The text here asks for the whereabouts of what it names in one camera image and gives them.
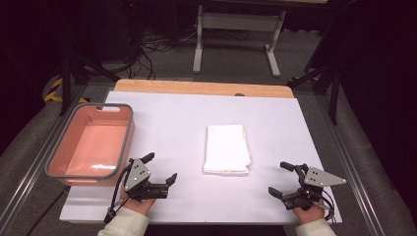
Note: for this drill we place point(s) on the aluminium rail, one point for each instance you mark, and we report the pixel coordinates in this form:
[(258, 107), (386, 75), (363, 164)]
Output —
[(36, 164), (354, 170)]

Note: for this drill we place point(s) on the white metal desk frame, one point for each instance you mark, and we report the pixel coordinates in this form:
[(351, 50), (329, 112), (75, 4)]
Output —
[(239, 21)]

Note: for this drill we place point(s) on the yellow black hazard tape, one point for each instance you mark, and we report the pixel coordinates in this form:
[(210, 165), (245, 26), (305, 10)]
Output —
[(54, 91)]

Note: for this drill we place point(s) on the white cloth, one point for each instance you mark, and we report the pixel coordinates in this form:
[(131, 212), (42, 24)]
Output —
[(226, 149)]

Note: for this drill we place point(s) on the black tripod stand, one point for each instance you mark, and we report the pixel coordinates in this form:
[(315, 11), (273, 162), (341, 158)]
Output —
[(67, 82), (333, 95)]

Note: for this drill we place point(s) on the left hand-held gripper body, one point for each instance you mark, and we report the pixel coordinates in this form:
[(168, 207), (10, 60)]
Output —
[(137, 173)]

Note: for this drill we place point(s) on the white table mat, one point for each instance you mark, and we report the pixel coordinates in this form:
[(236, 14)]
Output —
[(183, 131)]

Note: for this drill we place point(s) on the person's right hand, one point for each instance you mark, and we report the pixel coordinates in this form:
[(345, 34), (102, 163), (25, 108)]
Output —
[(309, 215)]

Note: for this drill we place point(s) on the person's left hand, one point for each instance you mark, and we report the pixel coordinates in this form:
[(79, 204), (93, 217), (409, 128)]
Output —
[(139, 206)]

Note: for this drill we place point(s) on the pink basin with grey rim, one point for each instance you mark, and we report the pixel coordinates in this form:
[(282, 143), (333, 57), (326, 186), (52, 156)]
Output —
[(98, 141)]

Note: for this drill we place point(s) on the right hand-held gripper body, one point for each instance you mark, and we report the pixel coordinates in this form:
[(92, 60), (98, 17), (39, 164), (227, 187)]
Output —
[(318, 178)]

